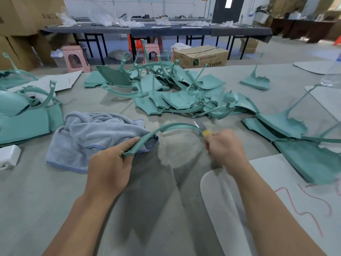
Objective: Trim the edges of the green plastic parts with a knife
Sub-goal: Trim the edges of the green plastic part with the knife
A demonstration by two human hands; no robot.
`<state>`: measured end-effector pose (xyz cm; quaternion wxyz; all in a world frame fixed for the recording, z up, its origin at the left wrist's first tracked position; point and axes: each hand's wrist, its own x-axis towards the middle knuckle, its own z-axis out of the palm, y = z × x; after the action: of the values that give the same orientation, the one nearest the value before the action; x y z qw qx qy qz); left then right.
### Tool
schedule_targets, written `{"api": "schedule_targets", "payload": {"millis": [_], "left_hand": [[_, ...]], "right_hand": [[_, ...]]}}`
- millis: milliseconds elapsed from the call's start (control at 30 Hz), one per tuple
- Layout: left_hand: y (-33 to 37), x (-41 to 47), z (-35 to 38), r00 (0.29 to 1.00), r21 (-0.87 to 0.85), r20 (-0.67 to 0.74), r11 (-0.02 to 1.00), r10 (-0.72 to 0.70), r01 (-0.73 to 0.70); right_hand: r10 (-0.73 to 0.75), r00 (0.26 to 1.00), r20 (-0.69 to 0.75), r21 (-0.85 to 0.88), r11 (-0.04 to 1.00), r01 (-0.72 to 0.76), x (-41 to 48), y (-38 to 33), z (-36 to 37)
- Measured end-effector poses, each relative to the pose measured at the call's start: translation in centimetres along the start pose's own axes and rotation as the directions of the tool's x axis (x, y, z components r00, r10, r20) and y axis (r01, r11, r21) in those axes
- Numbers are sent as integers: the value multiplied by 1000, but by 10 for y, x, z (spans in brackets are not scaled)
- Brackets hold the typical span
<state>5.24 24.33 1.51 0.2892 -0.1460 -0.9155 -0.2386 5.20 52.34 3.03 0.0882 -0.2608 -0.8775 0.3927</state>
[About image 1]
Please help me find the person's right hand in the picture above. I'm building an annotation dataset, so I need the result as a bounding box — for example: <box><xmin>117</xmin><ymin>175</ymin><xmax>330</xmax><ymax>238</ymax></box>
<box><xmin>205</xmin><ymin>129</ymin><xmax>251</xmax><ymax>177</ymax></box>

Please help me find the person's left hand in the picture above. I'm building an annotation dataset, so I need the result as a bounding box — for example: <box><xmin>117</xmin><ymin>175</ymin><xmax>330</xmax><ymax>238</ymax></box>
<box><xmin>85</xmin><ymin>137</ymin><xmax>140</xmax><ymax>203</ymax></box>

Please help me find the yellow-handled deburring knife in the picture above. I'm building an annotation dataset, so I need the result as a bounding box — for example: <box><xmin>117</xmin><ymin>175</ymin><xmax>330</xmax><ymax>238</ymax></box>
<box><xmin>193</xmin><ymin>121</ymin><xmax>213</xmax><ymax>138</ymax></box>

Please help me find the grey-blue wiping cloth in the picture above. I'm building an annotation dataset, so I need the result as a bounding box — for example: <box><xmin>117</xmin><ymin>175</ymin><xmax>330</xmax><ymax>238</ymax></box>
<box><xmin>45</xmin><ymin>111</ymin><xmax>159</xmax><ymax>174</ymax></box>

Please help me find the single green plastic part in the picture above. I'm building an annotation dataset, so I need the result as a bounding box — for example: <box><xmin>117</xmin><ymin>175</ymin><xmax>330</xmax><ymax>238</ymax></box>
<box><xmin>121</xmin><ymin>122</ymin><xmax>204</xmax><ymax>158</ymax></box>

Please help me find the pile of green plastic parts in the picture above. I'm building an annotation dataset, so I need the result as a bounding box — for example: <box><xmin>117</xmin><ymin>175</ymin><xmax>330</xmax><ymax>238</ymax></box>
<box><xmin>0</xmin><ymin>41</ymin><xmax>341</xmax><ymax>186</ymax></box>

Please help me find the brown cardboard box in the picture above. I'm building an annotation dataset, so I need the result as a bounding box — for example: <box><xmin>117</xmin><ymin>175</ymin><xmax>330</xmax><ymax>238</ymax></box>
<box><xmin>170</xmin><ymin>45</ymin><xmax>230</xmax><ymax>69</ymax></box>

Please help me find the stack of brown cardboard boxes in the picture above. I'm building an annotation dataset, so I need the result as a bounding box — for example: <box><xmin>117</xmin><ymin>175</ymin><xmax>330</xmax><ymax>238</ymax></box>
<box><xmin>0</xmin><ymin>0</ymin><xmax>78</xmax><ymax>71</ymax></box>

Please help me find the person's left forearm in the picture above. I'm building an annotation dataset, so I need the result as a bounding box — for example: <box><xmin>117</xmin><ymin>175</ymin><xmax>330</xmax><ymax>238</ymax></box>
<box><xmin>43</xmin><ymin>186</ymin><xmax>123</xmax><ymax>256</ymax></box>

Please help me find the person's right forearm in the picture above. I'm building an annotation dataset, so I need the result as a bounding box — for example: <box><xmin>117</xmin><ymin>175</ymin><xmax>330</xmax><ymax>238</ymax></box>
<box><xmin>232</xmin><ymin>165</ymin><xmax>327</xmax><ymax>256</ymax></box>

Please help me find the white foam sheet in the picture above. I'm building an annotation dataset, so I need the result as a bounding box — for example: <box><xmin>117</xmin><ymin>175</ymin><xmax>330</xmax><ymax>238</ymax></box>
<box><xmin>200</xmin><ymin>153</ymin><xmax>341</xmax><ymax>256</ymax></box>
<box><xmin>293</xmin><ymin>60</ymin><xmax>336</xmax><ymax>76</ymax></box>

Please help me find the white power adapter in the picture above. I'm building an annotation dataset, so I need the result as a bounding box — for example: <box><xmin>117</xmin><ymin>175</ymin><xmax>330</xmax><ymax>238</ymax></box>
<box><xmin>0</xmin><ymin>144</ymin><xmax>22</xmax><ymax>171</ymax></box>

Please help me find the white paper sheet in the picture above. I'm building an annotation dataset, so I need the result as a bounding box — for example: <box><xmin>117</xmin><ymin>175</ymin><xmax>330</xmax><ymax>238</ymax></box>
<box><xmin>306</xmin><ymin>85</ymin><xmax>341</xmax><ymax>123</ymax></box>
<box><xmin>8</xmin><ymin>70</ymin><xmax>83</xmax><ymax>102</ymax></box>

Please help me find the pink plastic stool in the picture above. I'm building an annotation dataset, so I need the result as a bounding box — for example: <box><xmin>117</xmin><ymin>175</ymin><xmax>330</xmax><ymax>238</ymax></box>
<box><xmin>60</xmin><ymin>44</ymin><xmax>92</xmax><ymax>74</ymax></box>
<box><xmin>143</xmin><ymin>43</ymin><xmax>162</xmax><ymax>64</ymax></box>

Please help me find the orange object under table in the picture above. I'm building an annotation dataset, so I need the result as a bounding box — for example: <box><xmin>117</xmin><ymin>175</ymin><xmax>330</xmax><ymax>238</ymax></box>
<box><xmin>128</xmin><ymin>33</ymin><xmax>144</xmax><ymax>55</ymax></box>

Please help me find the clear blue-label water bottle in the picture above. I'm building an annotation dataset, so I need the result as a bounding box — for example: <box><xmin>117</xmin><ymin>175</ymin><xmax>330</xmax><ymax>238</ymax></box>
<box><xmin>320</xmin><ymin>53</ymin><xmax>341</xmax><ymax>89</ymax></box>

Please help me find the long grey work table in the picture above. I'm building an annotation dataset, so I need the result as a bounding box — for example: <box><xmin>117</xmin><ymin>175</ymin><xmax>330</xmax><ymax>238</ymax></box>
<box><xmin>43</xmin><ymin>21</ymin><xmax>274</xmax><ymax>64</ymax></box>

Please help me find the dark door with window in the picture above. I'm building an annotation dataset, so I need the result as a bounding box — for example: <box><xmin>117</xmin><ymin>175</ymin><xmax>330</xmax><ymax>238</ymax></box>
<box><xmin>212</xmin><ymin>0</ymin><xmax>247</xmax><ymax>25</ymax></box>

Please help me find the heap of clear plastic bags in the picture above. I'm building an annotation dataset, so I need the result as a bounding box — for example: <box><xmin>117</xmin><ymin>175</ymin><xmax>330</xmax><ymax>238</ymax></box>
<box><xmin>56</xmin><ymin>10</ymin><xmax>146</xmax><ymax>29</ymax></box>

